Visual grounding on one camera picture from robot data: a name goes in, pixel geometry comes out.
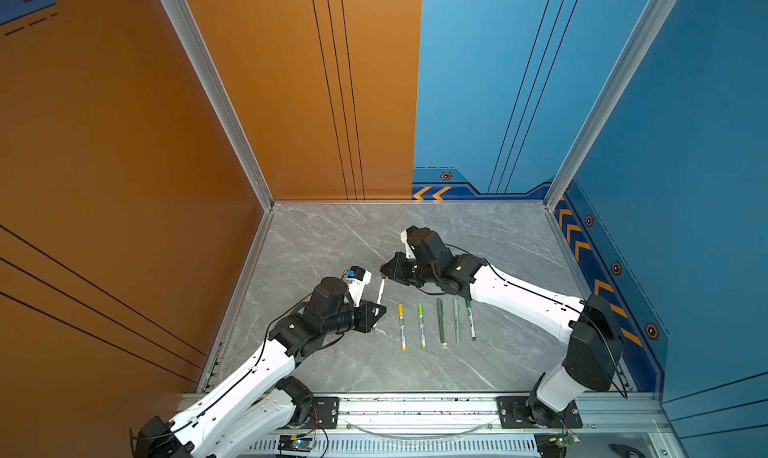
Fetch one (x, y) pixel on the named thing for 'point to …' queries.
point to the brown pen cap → (383, 276)
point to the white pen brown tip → (379, 297)
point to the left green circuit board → (295, 443)
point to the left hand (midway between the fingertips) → (386, 308)
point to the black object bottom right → (623, 449)
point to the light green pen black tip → (456, 321)
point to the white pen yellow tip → (401, 315)
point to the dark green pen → (440, 307)
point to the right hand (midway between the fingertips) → (377, 270)
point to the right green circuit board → (564, 440)
